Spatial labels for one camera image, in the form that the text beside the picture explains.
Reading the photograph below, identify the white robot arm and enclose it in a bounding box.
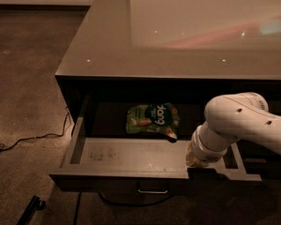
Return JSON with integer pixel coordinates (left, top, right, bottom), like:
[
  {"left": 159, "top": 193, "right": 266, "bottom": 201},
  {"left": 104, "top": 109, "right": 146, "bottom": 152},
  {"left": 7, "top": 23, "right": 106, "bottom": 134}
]
[{"left": 185, "top": 93, "right": 281, "bottom": 167}]

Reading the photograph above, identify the black straight floor cable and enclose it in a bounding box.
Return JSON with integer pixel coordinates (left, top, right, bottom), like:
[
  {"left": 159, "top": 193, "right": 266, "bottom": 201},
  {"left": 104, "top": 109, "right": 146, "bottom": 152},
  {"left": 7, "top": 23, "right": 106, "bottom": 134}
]
[{"left": 72, "top": 190, "right": 82, "bottom": 225}]

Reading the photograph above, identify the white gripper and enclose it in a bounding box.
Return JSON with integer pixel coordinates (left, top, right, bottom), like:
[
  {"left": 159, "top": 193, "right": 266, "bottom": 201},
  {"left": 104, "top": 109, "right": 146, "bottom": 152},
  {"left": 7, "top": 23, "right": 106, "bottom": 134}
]
[{"left": 185, "top": 125, "right": 229, "bottom": 167}]

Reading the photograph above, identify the grey drawer cabinet counter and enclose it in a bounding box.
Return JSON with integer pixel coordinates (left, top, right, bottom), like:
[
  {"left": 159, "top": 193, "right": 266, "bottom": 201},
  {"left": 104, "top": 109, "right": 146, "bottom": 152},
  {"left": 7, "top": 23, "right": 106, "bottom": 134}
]
[{"left": 54, "top": 0, "right": 281, "bottom": 186}]

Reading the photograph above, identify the grey drawer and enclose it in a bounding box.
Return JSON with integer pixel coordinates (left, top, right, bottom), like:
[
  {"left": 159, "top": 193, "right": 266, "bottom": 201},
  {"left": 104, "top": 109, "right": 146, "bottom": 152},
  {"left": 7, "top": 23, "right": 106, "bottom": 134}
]
[{"left": 50, "top": 97, "right": 261, "bottom": 195}]

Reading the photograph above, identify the thin black power cable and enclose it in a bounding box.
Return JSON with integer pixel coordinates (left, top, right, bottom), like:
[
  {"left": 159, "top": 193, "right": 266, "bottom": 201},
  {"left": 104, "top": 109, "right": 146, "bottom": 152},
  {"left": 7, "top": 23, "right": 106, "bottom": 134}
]
[{"left": 0, "top": 108, "right": 71, "bottom": 164}]

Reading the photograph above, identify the green snack bag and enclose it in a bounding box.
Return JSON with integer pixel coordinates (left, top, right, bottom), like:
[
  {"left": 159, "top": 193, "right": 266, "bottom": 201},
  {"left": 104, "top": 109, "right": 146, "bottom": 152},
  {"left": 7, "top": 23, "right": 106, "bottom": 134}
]
[{"left": 126, "top": 103, "right": 180, "bottom": 142}]

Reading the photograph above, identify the thick black floor cable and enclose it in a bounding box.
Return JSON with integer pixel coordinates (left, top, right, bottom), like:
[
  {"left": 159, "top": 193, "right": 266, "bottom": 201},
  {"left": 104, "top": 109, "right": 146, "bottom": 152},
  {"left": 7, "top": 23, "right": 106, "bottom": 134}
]
[{"left": 97, "top": 191, "right": 176, "bottom": 208}]

